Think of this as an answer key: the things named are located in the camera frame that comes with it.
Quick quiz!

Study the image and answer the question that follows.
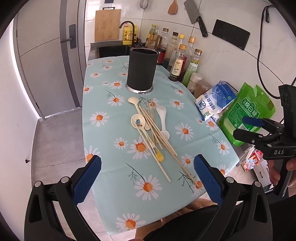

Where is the black power cable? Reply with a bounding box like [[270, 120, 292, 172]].
[[256, 4, 296, 100]]

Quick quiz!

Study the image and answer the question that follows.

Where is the cartoon print ceramic spoon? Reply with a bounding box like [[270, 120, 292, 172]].
[[131, 114, 171, 183]]

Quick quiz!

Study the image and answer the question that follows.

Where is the green sugar bag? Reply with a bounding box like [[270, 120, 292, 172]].
[[219, 83, 275, 147]]

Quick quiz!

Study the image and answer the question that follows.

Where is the wooden chopstick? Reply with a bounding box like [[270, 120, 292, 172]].
[[139, 106, 177, 156], [147, 99, 164, 149], [147, 99, 163, 149], [145, 115, 200, 187]]

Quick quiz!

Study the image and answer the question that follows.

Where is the tall clear bottle gold cap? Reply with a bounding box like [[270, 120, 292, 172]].
[[186, 36, 196, 60]]

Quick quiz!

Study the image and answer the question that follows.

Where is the white spice jar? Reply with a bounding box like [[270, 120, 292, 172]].
[[187, 73, 203, 93]]

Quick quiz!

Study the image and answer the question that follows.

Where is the green label bottle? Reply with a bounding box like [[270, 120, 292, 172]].
[[182, 49, 202, 87]]

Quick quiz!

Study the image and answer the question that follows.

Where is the cream long spoon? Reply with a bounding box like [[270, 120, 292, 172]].
[[128, 96, 150, 131]]

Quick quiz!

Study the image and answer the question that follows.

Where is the black utensil holder cup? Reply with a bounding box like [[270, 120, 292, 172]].
[[125, 48, 159, 94]]

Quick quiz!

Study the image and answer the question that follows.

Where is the green beer bottle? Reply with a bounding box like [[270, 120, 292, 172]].
[[145, 24, 158, 48]]

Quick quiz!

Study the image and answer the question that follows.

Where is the black door handle lock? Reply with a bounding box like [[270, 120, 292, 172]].
[[60, 24, 77, 49]]

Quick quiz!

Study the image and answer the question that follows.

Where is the wooden cutting board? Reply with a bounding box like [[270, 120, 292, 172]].
[[94, 9, 121, 42]]

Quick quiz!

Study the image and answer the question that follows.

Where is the black sink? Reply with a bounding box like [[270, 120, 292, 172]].
[[87, 40, 132, 60]]

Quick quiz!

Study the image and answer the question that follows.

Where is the wooden spatula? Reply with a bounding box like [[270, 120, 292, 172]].
[[168, 0, 178, 15]]

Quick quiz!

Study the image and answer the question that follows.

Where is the black wall socket panel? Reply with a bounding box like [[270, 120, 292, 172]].
[[212, 19, 250, 50]]

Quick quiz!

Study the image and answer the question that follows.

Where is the mesh strainer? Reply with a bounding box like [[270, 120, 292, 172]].
[[139, 0, 149, 10]]

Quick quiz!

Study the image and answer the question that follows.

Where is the black cap bottle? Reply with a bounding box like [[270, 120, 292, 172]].
[[163, 32, 179, 68]]

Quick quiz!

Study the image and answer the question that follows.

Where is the yellow cap clear bottle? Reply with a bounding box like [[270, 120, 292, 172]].
[[175, 34, 185, 50]]

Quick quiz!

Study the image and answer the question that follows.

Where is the large dark soy bottle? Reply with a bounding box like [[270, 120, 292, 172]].
[[156, 28, 169, 65]]

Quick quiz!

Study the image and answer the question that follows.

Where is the daisy print tablecloth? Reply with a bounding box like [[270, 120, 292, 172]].
[[82, 56, 239, 235]]

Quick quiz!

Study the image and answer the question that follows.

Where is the white plastic spoon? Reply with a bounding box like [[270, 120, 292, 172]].
[[156, 105, 170, 140]]

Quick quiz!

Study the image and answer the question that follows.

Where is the person's right hand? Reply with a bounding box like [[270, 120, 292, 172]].
[[268, 156, 296, 186]]

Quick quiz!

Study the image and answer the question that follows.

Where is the black faucet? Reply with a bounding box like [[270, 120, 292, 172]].
[[119, 21, 137, 47]]

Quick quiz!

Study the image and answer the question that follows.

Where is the yellow oil jug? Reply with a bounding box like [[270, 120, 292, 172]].
[[122, 23, 138, 45]]

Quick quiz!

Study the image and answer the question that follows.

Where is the cleaver knife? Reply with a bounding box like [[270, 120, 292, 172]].
[[184, 0, 208, 38]]

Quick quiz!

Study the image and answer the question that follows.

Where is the soy sauce bottle orange cap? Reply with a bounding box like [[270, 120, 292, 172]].
[[169, 44, 187, 81]]

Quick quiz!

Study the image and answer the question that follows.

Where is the grey door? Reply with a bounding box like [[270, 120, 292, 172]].
[[14, 1, 83, 118]]

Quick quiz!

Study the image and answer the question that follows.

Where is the brown spice jar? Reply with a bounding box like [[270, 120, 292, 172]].
[[194, 79, 212, 98]]

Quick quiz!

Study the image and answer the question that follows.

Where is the white salt bag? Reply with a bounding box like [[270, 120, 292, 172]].
[[195, 80, 238, 121]]

